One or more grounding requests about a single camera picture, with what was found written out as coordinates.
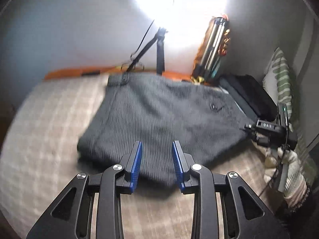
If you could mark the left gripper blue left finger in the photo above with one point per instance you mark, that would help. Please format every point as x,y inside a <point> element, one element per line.
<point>132,168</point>

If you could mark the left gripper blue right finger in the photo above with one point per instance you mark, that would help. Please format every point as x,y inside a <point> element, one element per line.
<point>182,163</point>

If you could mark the grey houndstooth pants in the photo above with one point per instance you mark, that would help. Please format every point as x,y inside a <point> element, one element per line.
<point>158,111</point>

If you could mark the gloved right hand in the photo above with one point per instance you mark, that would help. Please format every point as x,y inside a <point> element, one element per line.
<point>295,186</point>

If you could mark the green striped pillow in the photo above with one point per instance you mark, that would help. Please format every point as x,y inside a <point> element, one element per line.
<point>281,85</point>

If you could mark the plaid beige bed sheet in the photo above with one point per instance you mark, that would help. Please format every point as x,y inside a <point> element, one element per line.
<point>39,157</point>

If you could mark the folded silver tripod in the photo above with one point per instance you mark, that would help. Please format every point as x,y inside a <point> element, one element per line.
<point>211,49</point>

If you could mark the orange patterned cloth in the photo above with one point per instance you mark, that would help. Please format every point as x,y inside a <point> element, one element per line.
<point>224,42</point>

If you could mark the white ring light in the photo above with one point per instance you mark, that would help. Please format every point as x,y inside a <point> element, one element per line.
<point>171,13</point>

